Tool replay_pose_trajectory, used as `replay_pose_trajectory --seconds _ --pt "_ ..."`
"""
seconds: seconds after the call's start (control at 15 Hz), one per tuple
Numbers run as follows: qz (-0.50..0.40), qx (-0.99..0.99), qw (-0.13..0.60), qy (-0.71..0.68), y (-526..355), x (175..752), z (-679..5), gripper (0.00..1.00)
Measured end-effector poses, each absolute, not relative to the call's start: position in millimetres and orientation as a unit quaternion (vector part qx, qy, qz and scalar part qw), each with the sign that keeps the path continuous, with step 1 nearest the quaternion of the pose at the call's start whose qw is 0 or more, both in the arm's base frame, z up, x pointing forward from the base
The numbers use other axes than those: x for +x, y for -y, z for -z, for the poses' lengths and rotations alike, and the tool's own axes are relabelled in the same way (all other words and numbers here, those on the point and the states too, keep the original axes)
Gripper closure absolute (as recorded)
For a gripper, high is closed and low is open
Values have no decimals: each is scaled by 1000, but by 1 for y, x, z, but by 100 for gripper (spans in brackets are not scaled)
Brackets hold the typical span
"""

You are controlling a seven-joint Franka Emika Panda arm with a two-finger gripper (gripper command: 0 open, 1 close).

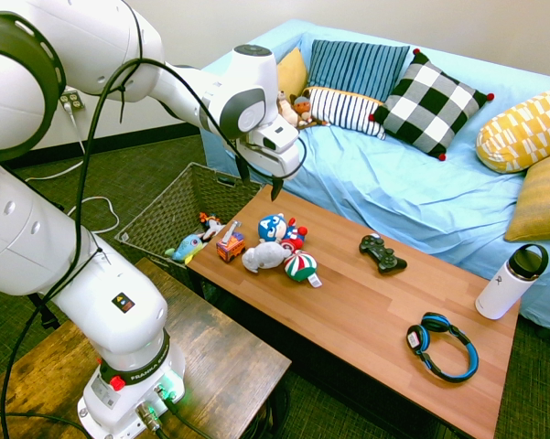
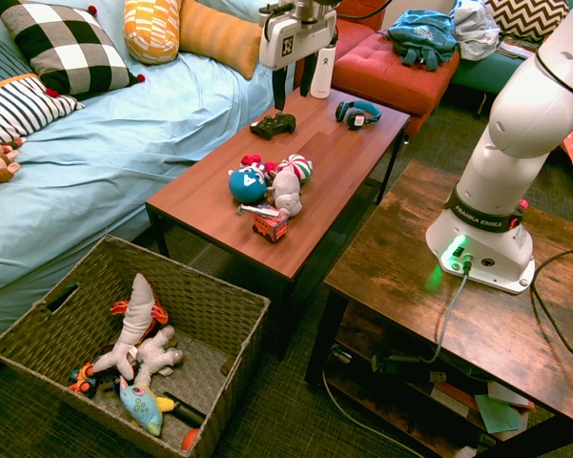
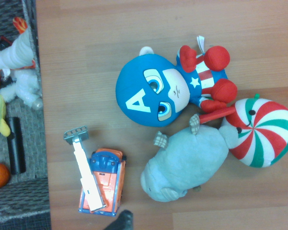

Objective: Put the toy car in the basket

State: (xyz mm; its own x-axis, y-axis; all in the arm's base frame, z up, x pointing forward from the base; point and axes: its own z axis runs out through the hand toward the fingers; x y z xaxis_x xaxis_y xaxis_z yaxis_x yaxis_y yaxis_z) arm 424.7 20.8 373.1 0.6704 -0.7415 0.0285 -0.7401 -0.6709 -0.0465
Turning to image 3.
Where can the black cylinder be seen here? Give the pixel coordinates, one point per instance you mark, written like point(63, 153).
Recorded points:
point(16, 146)

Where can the white unicorn plush toy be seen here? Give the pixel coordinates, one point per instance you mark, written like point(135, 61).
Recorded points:
point(15, 64)

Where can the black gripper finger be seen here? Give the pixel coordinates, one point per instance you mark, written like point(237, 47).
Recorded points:
point(122, 221)

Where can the red green peppermint candy plush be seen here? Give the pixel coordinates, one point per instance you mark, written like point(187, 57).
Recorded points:
point(261, 133)

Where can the grey woven basket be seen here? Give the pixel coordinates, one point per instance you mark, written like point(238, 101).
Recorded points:
point(19, 143)

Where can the grey manatee plush toy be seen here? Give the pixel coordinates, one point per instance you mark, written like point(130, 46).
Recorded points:
point(184, 165)

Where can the orange blue toy fire truck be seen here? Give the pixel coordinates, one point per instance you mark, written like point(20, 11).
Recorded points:
point(100, 173)

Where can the blue superhero plush doll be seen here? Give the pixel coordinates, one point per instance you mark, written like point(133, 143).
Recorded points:
point(158, 89)

